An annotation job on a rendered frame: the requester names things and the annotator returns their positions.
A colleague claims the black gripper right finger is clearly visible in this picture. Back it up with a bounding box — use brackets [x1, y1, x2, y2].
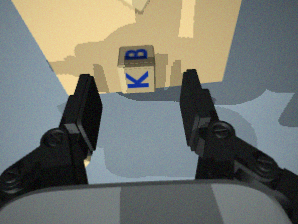
[180, 69, 298, 224]

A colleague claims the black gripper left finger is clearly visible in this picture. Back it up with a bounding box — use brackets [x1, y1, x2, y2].
[0, 74, 103, 208]

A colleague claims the beige flat mat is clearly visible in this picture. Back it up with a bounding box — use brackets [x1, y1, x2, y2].
[12, 0, 242, 95]

